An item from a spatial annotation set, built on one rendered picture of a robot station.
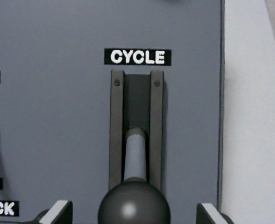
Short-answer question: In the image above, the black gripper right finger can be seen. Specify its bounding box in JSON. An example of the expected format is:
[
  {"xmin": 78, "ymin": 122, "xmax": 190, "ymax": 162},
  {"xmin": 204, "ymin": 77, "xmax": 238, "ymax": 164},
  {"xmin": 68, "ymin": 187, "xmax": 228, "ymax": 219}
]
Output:
[{"xmin": 196, "ymin": 203, "xmax": 235, "ymax": 224}]

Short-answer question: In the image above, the dark grey console panel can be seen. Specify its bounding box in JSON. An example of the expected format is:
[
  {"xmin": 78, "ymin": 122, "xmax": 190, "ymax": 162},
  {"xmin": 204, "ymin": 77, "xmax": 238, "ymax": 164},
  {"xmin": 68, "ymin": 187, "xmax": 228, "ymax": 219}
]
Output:
[{"xmin": 0, "ymin": 0, "xmax": 225, "ymax": 224}]

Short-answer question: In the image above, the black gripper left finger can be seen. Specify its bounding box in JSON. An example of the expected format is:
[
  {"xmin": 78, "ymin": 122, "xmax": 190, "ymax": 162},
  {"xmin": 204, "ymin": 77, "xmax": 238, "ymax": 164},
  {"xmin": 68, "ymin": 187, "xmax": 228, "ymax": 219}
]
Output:
[{"xmin": 20, "ymin": 200, "xmax": 73, "ymax": 224}]

